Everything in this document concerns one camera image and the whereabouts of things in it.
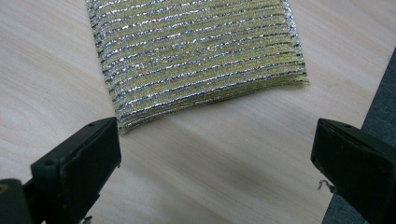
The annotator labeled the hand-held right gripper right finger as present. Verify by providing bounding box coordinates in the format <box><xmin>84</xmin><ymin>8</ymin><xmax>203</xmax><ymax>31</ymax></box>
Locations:
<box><xmin>310</xmin><ymin>118</ymin><xmax>396</xmax><ymax>224</ymax></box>

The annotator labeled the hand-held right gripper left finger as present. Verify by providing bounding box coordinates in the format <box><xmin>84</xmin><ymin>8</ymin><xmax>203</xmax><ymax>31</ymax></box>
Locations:
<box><xmin>30</xmin><ymin>117</ymin><xmax>122</xmax><ymax>224</ymax></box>

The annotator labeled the yellow silver striped scouring cloth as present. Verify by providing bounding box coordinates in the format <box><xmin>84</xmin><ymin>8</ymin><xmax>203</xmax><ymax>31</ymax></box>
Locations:
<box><xmin>84</xmin><ymin>0</ymin><xmax>311</xmax><ymax>135</ymax></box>

